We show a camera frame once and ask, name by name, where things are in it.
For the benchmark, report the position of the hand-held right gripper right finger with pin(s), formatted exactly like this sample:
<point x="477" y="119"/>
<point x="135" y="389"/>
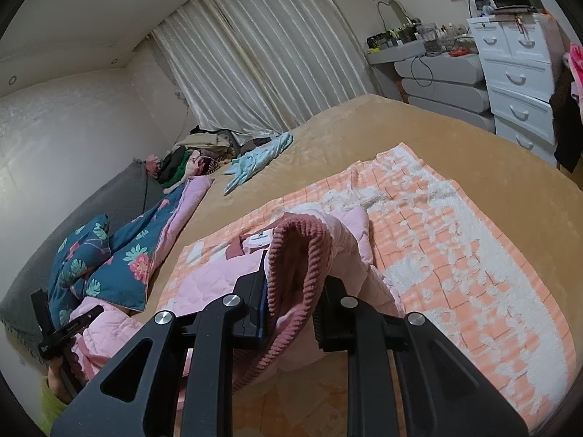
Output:
<point x="332" y="323"/>

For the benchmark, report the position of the tan bed cover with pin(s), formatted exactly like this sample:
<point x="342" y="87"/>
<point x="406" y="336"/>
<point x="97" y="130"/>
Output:
<point x="364" y="132"/>

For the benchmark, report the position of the orange white checkered blanket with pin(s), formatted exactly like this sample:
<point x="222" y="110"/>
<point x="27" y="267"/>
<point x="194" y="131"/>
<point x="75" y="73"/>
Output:
<point x="455" y="282"/>

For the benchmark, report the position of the pink red cloth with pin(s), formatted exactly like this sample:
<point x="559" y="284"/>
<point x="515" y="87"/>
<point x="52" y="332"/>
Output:
<point x="577" y="59"/>

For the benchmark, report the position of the grey vanity dresser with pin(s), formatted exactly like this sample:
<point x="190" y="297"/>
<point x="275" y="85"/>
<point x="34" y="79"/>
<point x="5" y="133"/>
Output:
<point x="442" y="86"/>

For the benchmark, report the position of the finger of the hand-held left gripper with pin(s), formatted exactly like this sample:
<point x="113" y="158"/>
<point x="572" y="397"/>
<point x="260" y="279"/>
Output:
<point x="82" y="321"/>

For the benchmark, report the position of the black hanging garment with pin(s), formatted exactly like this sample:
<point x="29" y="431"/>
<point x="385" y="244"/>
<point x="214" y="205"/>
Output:
<point x="569" y="123"/>

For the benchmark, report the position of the blue floral quilt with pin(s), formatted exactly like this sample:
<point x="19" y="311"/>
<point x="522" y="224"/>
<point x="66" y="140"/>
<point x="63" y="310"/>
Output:
<point x="127" y="255"/>

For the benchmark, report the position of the person's left forearm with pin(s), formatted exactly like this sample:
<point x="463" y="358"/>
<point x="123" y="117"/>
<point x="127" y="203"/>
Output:
<point x="52" y="400"/>

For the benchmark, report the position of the light blue cloth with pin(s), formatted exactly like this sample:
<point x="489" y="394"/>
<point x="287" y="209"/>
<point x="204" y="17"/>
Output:
<point x="255" y="159"/>

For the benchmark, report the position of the vanity mirror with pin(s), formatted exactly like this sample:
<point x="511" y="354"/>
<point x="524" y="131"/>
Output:
<point x="391" y="13"/>

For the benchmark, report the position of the white chest of drawers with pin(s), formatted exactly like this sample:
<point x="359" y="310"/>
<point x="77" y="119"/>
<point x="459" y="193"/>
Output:
<point x="514" y="77"/>

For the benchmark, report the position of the pile of clothes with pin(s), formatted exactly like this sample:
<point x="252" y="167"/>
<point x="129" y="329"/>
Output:
<point x="200" y="154"/>

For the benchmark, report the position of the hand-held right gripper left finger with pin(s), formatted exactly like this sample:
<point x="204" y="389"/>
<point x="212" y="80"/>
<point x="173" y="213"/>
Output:
<point x="261" y="302"/>

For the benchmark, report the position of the white striped curtain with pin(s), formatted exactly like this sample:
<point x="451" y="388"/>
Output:
<point x="273" y="45"/>

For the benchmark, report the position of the pink quilted jacket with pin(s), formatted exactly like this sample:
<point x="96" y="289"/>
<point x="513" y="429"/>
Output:
<point x="214" y="277"/>

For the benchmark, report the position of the black box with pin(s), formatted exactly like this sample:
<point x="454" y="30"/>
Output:
<point x="519" y="2"/>

